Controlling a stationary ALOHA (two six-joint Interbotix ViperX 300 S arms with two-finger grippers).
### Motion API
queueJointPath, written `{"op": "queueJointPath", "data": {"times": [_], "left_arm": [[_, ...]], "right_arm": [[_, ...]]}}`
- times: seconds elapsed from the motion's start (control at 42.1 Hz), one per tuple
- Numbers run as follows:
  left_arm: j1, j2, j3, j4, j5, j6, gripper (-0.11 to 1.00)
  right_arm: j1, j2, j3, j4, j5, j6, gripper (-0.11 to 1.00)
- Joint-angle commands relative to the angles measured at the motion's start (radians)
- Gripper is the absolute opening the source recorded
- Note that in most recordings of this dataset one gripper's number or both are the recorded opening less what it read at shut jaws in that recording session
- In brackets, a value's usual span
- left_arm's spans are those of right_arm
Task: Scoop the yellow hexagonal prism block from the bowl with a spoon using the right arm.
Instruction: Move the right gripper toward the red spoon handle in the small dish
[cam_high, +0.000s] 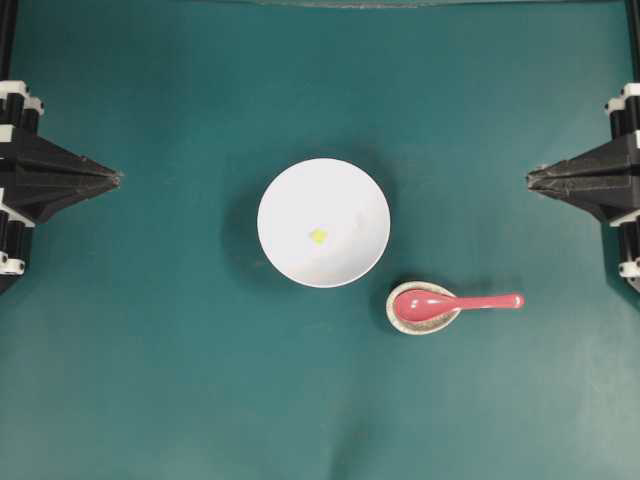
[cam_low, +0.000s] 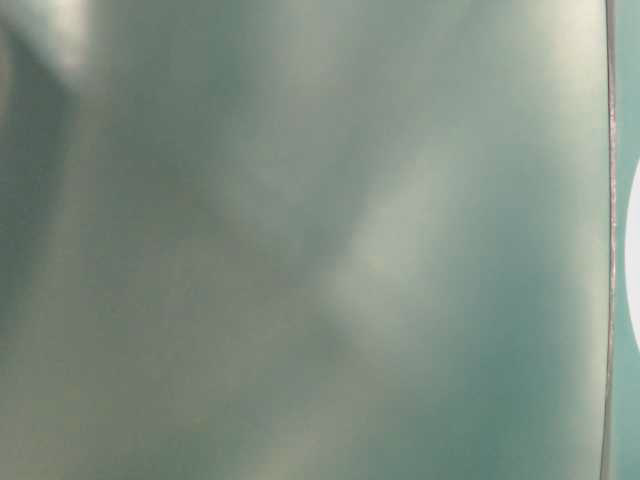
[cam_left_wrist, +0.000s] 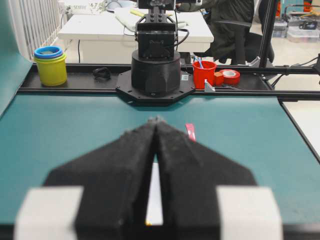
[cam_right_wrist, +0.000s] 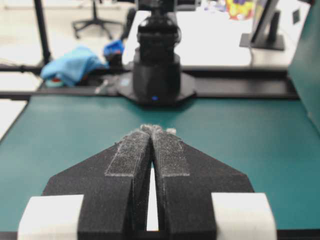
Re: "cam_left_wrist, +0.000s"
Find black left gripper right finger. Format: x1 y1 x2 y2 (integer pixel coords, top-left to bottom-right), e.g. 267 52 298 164
154 121 285 240

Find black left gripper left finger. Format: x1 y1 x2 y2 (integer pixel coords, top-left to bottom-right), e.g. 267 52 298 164
14 122 157 240

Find red plastic spoon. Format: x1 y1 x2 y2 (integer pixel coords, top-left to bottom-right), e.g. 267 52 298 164
185 123 196 142

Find red tape roll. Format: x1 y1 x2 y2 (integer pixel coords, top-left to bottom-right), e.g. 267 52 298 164
214 69 241 86

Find red plastic cup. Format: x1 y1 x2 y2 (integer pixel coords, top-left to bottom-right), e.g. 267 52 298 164
192 60 217 90

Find stacked yellow blue cups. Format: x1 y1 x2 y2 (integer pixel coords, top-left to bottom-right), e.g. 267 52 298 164
34 45 67 87

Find white desk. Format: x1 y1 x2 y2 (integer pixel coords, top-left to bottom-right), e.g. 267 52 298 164
58 10 214 53

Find black office chair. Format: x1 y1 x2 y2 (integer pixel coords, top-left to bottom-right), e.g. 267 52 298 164
198 0 275 65

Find black cable bundle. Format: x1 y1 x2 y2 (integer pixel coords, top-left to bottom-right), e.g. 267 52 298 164
92 66 112 81

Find black aluminium frame rail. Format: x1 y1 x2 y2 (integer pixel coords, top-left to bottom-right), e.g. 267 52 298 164
18 64 320 105

